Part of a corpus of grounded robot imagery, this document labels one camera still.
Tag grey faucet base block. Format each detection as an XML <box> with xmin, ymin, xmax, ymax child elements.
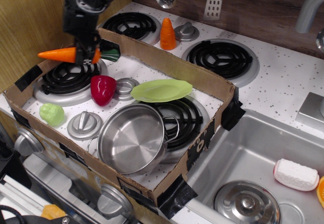
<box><xmin>296</xmin><ymin>92</ymin><xmax>323</xmax><ymax>132</ymax></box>

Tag orange toy carrot green top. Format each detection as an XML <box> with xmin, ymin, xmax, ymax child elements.
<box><xmin>37</xmin><ymin>47</ymin><xmax>120</xmax><ymax>64</ymax></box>

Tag front right stove burner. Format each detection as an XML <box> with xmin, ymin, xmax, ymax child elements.
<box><xmin>148</xmin><ymin>96</ymin><xmax>209</xmax><ymax>164</ymax></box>

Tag silver faucet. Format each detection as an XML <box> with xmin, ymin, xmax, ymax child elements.
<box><xmin>295</xmin><ymin>0</ymin><xmax>323</xmax><ymax>58</ymax></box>

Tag red toy pepper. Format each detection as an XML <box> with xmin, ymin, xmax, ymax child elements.
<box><xmin>91</xmin><ymin>75</ymin><xmax>117</xmax><ymax>107</ymax></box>

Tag orange toy fruit slice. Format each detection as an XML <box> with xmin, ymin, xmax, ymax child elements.
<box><xmin>316</xmin><ymin>176</ymin><xmax>324</xmax><ymax>207</ymax></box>

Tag cardboard fence with black tape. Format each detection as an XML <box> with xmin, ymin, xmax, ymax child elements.
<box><xmin>5</xmin><ymin>28</ymin><xmax>244</xmax><ymax>218</ymax></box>

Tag orange toy carrot cone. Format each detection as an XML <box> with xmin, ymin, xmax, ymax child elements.
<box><xmin>160</xmin><ymin>18</ymin><xmax>177</xmax><ymax>50</ymax></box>

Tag oven knob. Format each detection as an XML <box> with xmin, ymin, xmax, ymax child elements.
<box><xmin>14</xmin><ymin>128</ymin><xmax>45</xmax><ymax>157</ymax></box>
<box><xmin>97</xmin><ymin>184</ymin><xmax>133</xmax><ymax>219</ymax></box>

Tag silver knob stovetop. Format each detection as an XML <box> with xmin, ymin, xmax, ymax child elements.
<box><xmin>174</xmin><ymin>22</ymin><xmax>200</xmax><ymax>42</ymax></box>
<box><xmin>67</xmin><ymin>111</ymin><xmax>103</xmax><ymax>141</ymax></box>

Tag white red toy food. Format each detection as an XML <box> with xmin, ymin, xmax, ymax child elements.
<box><xmin>273</xmin><ymin>159</ymin><xmax>319</xmax><ymax>192</ymax></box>

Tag hanging metal spatula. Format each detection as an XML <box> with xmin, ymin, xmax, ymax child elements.
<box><xmin>204</xmin><ymin>0</ymin><xmax>223</xmax><ymax>21</ymax></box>

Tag left oven knob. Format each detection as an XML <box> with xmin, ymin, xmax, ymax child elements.
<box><xmin>14</xmin><ymin>128</ymin><xmax>45</xmax><ymax>157</ymax></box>

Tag stainless steel pot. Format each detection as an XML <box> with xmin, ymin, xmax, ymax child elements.
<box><xmin>93</xmin><ymin>104</ymin><xmax>180</xmax><ymax>175</ymax></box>

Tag steel pot lid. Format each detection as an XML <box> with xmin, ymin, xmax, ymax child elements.
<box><xmin>213</xmin><ymin>181</ymin><xmax>281</xmax><ymax>223</ymax></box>

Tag silver knob front stovetop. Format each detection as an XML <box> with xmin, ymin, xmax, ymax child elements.
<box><xmin>67</xmin><ymin>111</ymin><xmax>103</xmax><ymax>141</ymax></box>

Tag silver knob ring centre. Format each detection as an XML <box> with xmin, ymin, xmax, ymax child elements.
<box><xmin>112</xmin><ymin>77</ymin><xmax>140</xmax><ymax>102</ymax></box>

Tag right oven knob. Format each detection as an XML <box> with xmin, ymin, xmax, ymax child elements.
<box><xmin>97</xmin><ymin>184</ymin><xmax>133</xmax><ymax>219</ymax></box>

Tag light green toy vegetable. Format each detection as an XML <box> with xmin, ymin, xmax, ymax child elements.
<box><xmin>39</xmin><ymin>103</ymin><xmax>65</xmax><ymax>126</ymax></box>

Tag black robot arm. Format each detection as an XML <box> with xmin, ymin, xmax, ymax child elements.
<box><xmin>63</xmin><ymin>0</ymin><xmax>114</xmax><ymax>65</ymax></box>

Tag front left stove burner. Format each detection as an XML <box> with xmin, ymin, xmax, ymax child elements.
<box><xmin>33</xmin><ymin>60</ymin><xmax>108</xmax><ymax>107</ymax></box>

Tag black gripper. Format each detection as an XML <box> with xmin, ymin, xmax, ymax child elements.
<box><xmin>63</xmin><ymin>0</ymin><xmax>100</xmax><ymax>65</ymax></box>

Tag steel sink basin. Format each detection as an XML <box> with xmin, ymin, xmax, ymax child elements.
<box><xmin>187</xmin><ymin>110</ymin><xmax>323</xmax><ymax>223</ymax></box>

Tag back right stove burner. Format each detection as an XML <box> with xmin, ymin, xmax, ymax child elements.
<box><xmin>182</xmin><ymin>39</ymin><xmax>260</xmax><ymax>88</ymax></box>

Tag silver knob back stovetop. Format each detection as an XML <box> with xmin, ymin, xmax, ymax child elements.
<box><xmin>174</xmin><ymin>22</ymin><xmax>200</xmax><ymax>42</ymax></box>

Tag green plastic plate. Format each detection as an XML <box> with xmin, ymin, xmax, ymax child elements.
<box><xmin>131</xmin><ymin>79</ymin><xmax>192</xmax><ymax>103</ymax></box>

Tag yellow orange toy piece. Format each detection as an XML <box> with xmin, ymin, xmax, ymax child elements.
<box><xmin>40</xmin><ymin>204</ymin><xmax>66</xmax><ymax>220</ymax></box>

